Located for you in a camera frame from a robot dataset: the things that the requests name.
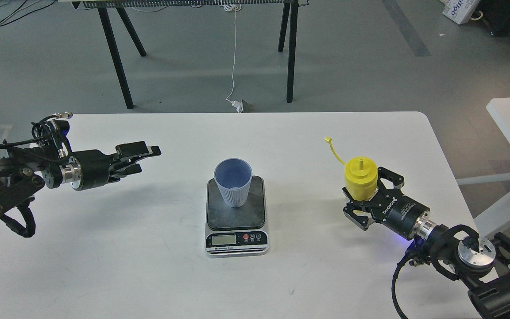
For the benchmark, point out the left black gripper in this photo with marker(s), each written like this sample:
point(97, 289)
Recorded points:
point(96, 168)

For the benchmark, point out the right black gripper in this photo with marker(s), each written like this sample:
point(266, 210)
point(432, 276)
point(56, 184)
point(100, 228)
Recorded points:
point(389, 207)

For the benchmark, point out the yellow squeeze bottle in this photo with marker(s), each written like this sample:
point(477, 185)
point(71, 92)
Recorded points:
point(360, 175)

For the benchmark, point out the blue plastic cup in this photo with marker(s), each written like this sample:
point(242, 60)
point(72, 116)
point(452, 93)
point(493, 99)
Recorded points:
point(233, 177)

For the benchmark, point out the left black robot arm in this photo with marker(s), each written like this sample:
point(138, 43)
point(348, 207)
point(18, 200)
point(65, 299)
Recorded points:
point(48, 160)

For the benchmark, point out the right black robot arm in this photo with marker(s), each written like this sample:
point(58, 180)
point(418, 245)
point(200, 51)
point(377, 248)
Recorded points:
point(459, 253)

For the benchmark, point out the digital kitchen scale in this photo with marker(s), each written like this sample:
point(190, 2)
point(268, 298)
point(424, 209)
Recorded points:
point(236, 231)

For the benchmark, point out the white power adapter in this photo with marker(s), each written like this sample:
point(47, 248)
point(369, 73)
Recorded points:
point(238, 106)

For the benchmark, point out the white cardboard box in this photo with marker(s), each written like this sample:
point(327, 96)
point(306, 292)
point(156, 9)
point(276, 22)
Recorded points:
point(462, 11)

